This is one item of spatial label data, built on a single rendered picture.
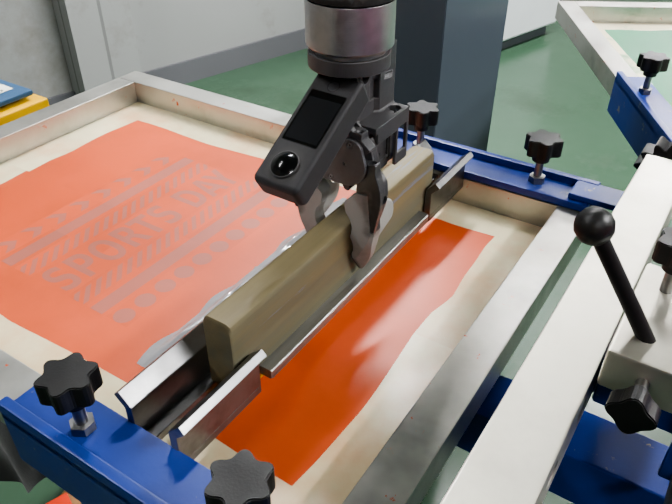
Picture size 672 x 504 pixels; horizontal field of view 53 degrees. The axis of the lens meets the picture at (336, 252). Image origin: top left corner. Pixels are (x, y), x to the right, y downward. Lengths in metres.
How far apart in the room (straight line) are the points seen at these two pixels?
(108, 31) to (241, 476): 3.14
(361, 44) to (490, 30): 0.78
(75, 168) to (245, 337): 0.53
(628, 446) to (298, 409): 0.30
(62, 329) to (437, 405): 0.38
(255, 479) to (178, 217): 0.49
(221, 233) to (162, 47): 3.02
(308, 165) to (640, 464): 0.39
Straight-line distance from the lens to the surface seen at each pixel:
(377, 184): 0.59
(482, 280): 0.75
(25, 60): 3.53
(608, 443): 0.67
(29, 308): 0.77
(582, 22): 1.53
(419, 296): 0.72
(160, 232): 0.84
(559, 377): 0.54
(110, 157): 1.03
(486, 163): 0.88
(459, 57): 1.27
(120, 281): 0.77
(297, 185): 0.53
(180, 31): 3.84
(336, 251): 0.63
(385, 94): 0.63
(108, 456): 0.54
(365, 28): 0.55
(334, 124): 0.55
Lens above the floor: 1.41
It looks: 36 degrees down
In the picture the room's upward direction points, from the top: straight up
